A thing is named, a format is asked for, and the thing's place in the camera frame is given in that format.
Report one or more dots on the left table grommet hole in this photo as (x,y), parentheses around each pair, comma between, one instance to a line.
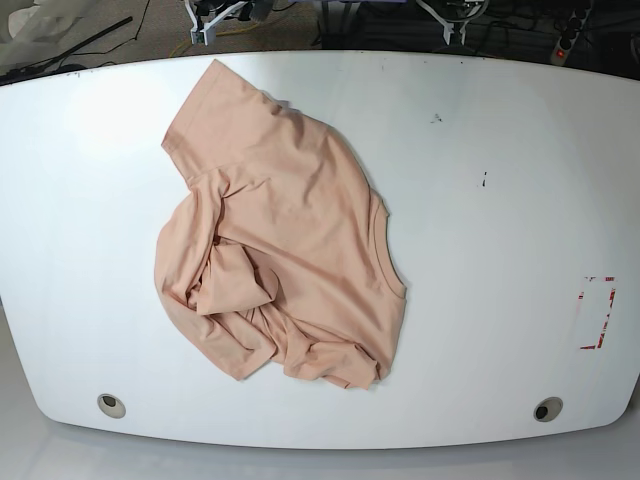
(111,406)

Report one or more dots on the peach pink T-shirt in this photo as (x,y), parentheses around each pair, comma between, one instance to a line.
(279,251)

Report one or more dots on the table grommet hole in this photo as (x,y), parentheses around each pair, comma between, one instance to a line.
(548,409)
(111,406)

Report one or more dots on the black power strip red switch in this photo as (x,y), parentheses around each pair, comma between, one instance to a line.
(571,31)

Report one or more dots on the right table grommet hole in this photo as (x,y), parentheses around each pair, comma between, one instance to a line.
(548,409)

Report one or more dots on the red tape rectangle marking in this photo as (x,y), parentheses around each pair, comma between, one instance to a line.
(595,304)

